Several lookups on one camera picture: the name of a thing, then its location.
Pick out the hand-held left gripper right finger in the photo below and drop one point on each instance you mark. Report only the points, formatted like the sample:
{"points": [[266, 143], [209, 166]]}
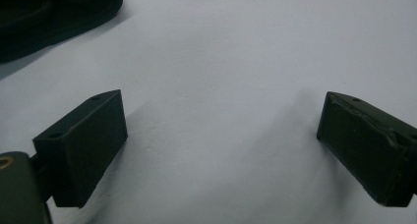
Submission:
{"points": [[367, 148]]}

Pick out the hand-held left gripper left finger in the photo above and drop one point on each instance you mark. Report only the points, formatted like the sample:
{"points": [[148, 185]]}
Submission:
{"points": [[82, 145]]}

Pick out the black glove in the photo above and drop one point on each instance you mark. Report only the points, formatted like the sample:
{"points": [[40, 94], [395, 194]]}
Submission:
{"points": [[49, 17]]}

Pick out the grey table mat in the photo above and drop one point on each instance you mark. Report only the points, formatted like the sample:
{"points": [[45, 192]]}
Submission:
{"points": [[229, 53]]}

